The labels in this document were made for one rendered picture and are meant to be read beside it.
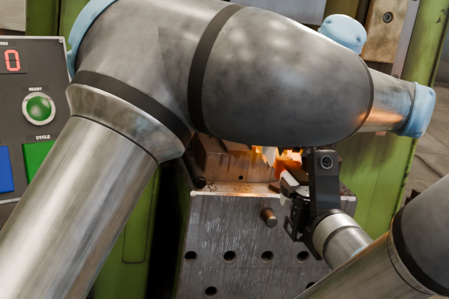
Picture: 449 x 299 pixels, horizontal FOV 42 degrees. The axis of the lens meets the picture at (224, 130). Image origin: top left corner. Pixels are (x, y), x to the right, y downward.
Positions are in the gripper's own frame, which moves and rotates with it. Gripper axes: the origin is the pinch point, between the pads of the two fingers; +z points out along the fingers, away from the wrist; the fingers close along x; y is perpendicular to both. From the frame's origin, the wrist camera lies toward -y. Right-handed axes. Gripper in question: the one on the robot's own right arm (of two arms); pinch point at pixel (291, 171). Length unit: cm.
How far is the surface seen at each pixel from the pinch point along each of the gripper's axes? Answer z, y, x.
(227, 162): 17.2, 5.5, -7.2
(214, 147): 20.1, 3.3, -9.7
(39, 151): 1.4, -1.4, -45.2
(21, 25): 565, 72, -86
